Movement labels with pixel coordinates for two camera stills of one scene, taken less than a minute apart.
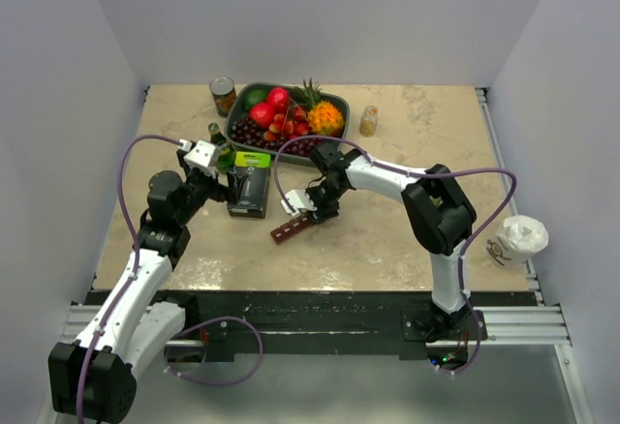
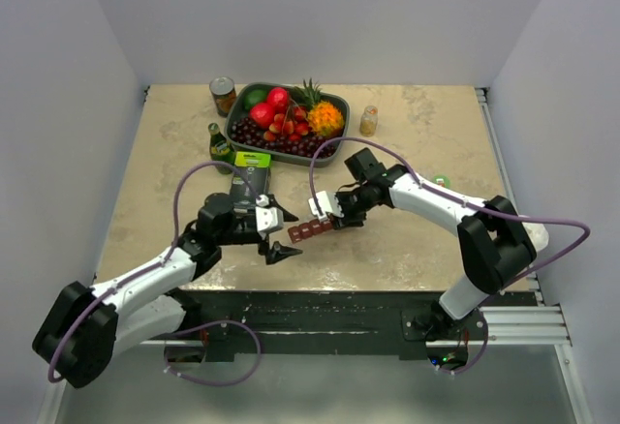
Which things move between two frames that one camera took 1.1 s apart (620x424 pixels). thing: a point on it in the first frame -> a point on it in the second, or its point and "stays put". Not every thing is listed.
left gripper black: x=221 y=193 -> x=277 y=251
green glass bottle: x=227 y=159 stays put
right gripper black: x=323 y=212 -> x=347 y=221
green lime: x=254 y=97 stays put
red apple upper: x=278 y=98 stays put
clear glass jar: x=369 y=121 stays put
